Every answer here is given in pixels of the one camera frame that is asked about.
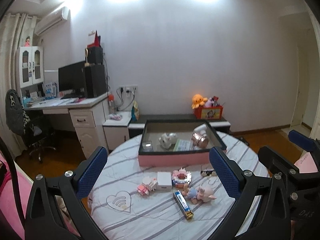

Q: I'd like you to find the black hair clip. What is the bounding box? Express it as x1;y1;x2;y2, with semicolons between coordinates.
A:
200;170;216;177

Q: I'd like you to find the snack bag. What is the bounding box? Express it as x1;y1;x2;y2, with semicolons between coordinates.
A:
131;100;140;121

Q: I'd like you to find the white power adapter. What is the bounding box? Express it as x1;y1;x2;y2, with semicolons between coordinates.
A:
157;172;172;191

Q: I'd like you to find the green white paper booklet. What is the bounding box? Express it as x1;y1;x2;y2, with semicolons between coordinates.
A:
173;139;193;152

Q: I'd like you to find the white astronaut figure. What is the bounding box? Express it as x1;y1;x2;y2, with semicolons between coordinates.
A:
158;133;178;149

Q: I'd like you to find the wall power outlet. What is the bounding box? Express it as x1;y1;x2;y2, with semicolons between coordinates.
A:
119;85;138;93

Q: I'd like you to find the white desk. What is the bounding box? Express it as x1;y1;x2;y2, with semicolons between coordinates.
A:
26;93;109;158

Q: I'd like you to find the small pink brick figure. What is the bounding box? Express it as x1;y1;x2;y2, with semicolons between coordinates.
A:
137;176;158;196

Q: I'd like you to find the white air conditioner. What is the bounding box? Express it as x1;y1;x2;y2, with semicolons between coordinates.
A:
34;7;70;36

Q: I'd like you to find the blue narrow carton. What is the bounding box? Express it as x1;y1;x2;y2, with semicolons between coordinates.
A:
173;191;194;220

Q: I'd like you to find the black computer tower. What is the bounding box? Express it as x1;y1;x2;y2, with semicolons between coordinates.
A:
82;64;107;99

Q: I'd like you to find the orange octopus plush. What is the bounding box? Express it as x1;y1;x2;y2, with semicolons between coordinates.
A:
191;94;208;109

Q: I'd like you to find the black office chair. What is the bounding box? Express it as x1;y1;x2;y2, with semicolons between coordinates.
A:
5;89;56;163

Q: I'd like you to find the pink black storage box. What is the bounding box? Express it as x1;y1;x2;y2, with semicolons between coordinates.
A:
138;120;227;167

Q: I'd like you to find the black computer monitor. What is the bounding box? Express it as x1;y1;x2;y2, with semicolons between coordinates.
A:
58;61;85;99

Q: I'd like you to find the doll on cabinet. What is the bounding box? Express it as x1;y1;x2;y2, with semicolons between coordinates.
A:
24;36;31;47

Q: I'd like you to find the black speaker box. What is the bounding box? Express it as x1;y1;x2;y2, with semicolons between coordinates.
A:
87;47;103;64

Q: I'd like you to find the pink brick donut model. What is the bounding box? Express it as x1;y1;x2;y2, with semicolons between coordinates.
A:
171;168;192;189

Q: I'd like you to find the red toy box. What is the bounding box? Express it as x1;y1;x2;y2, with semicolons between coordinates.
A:
194;106;223;120

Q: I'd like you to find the white hutch cabinet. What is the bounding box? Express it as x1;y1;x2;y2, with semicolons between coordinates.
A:
16;46;44;88

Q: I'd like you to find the red cap bottle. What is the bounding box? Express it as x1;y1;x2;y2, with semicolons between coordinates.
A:
108;94;117;114

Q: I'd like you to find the beige curtain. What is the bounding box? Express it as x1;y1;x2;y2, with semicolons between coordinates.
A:
0;13;37;158

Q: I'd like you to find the striped white tablecloth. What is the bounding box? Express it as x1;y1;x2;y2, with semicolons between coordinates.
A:
87;130;270;240

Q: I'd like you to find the white small side cabinet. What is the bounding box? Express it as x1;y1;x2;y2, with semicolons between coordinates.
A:
103;112;131;151

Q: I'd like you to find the teal clear plastic package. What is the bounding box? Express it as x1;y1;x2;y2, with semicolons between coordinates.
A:
142;141;153;152

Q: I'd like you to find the pink pig doll figure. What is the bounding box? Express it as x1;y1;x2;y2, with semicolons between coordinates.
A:
182;184;216;205

